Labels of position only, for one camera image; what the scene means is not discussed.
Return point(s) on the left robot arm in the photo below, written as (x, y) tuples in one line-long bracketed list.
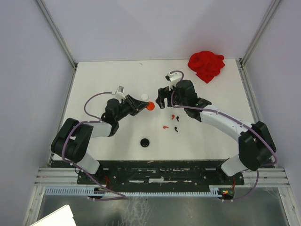
[(72, 140)]

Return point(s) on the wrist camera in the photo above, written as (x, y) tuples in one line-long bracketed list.
[(119, 92), (173, 77)]

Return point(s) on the left aluminium frame post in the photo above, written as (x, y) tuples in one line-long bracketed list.
[(55, 31)]

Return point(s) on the right aluminium frame post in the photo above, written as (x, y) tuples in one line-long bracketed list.
[(268, 17)]

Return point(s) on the aluminium frame post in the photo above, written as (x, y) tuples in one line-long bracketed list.
[(268, 17), (55, 31)]

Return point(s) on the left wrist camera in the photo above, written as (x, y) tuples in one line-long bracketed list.
[(119, 92)]

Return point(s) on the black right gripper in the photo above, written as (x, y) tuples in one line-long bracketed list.
[(163, 93)]

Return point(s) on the white slotted cable duct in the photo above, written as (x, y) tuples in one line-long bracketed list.
[(153, 190)]

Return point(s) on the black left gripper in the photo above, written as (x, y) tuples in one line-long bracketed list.
[(137, 106)]

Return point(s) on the orange round earbud case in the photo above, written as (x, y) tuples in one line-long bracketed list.
[(150, 106)]

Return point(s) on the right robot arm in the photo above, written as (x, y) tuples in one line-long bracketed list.
[(255, 144)]

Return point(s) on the white round earbud case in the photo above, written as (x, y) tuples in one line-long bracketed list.
[(144, 97)]

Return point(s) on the white paper sheet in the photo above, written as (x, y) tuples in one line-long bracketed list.
[(61, 217)]

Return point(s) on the aluminium front rail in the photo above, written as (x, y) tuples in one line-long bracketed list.
[(268, 177)]

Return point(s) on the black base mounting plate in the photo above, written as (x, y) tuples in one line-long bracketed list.
[(202, 176)]

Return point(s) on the red crumpled cloth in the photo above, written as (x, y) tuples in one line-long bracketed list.
[(206, 65)]

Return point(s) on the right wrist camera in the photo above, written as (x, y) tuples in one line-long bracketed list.
[(173, 77)]

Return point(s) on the black round earbud case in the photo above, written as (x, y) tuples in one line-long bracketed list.
[(144, 142)]

